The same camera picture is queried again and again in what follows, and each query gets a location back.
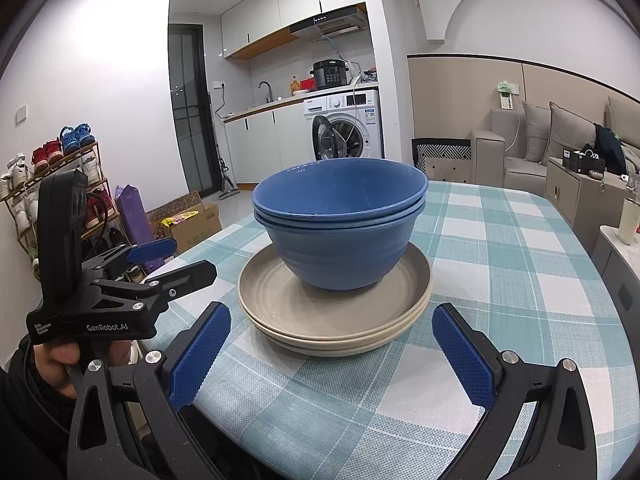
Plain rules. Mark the patterned brown cardboard box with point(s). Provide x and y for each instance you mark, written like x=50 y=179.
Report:
x=175 y=202

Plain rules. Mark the purple bag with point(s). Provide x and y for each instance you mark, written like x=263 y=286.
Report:
x=131 y=220

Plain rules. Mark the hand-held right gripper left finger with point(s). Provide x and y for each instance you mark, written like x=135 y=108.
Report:
x=200 y=355

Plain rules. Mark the teal checked tablecloth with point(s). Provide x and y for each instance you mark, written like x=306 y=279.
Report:
x=500 y=270

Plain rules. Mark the black pressure cooker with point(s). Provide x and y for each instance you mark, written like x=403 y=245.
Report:
x=330 y=76

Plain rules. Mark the grey sofa cushion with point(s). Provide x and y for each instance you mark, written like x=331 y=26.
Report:
x=535 y=132
x=570 y=135

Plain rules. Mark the beige tumbler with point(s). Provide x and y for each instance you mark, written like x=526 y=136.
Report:
x=630 y=222

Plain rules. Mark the yellow snack packet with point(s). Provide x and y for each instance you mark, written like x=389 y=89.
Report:
x=180 y=217

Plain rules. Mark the white marble top side table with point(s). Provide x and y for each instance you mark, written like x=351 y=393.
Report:
x=617 y=280

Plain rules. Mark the grey storage cabinet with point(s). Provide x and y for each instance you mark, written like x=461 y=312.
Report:
x=575 y=200

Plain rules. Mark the yellow bottle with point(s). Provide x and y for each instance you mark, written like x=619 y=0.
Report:
x=295 y=86

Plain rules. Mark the dark glass door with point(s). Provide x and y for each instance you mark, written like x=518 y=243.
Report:
x=190 y=110

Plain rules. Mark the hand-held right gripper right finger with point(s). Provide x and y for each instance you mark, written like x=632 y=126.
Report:
x=462 y=355

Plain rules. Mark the white base cabinet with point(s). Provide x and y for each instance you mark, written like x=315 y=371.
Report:
x=260 y=145

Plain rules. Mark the white washing machine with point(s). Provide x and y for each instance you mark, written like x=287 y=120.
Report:
x=360 y=110

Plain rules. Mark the black range hood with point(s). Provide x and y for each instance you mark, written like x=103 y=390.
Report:
x=330 y=22

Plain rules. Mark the white wall switch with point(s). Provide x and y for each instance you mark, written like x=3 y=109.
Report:
x=20 y=115

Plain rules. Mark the black white patterned mat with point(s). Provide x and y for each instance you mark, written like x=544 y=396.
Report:
x=440 y=152

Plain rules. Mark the grey sofa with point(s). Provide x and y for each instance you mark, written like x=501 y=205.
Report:
x=487 y=160

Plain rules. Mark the white wall control panel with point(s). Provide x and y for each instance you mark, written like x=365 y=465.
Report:
x=506 y=96

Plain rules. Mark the dark jacket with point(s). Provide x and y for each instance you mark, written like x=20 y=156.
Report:
x=610 y=147

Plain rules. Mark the black box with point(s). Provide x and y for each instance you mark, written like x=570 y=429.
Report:
x=582 y=161

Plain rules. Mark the chrome kitchen faucet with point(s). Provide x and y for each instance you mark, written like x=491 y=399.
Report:
x=270 y=91

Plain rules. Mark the beige speckled plate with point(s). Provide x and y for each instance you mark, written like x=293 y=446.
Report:
x=340 y=352
x=280 y=332
x=265 y=285

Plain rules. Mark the person's left hand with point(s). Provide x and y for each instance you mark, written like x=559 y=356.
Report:
x=55 y=365

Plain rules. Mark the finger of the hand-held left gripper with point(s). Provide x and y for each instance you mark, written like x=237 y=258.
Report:
x=185 y=275
x=150 y=251

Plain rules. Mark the white upper kitchen cabinets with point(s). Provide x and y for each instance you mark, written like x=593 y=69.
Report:
x=280 y=0

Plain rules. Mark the person's left forearm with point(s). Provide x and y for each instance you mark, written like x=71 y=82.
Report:
x=25 y=420

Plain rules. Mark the plain brown cardboard box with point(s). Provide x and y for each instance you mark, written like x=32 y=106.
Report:
x=197 y=235

